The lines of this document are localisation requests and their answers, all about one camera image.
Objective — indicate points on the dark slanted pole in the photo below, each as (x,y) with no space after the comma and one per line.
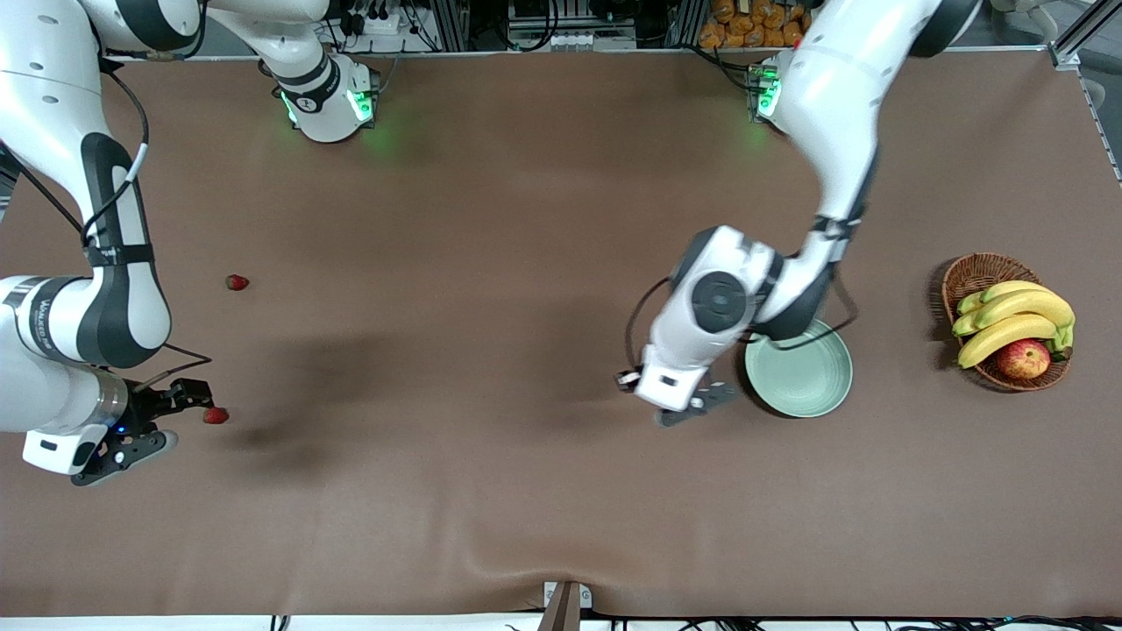
(561,613)

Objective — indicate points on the orange packaged snacks pile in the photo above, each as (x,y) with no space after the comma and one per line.
(745,26)

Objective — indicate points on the red yellow apple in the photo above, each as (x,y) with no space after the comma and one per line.
(1023,359)

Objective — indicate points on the long white socket strip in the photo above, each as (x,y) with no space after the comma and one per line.
(570,41)

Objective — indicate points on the silver metal bracket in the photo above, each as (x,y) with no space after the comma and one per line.
(583,596)

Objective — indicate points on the pale green round plate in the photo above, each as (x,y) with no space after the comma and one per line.
(802,381)

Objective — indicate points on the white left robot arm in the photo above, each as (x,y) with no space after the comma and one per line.
(833,105)

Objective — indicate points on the aluminium diagonal strut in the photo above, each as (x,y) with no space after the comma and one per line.
(1065,54)

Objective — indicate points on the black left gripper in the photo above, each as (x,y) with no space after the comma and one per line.
(633,383)

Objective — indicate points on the brown wicker basket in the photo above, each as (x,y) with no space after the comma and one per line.
(973,272)

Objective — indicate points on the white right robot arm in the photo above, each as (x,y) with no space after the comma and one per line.
(44,96)

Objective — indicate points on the aluminium frame post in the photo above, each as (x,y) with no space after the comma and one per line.
(451,22)
(688,22)

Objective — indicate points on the red strawberry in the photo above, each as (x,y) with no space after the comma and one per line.
(237,282)
(216,415)

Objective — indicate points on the yellow banana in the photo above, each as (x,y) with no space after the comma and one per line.
(1026,304)
(999,337)
(1008,289)
(964,324)

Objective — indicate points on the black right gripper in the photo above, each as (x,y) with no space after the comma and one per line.
(151,405)

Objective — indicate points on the table cover mat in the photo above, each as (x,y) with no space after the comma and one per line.
(526,263)

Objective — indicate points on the white power strip with plugs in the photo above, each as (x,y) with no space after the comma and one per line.
(381,24)

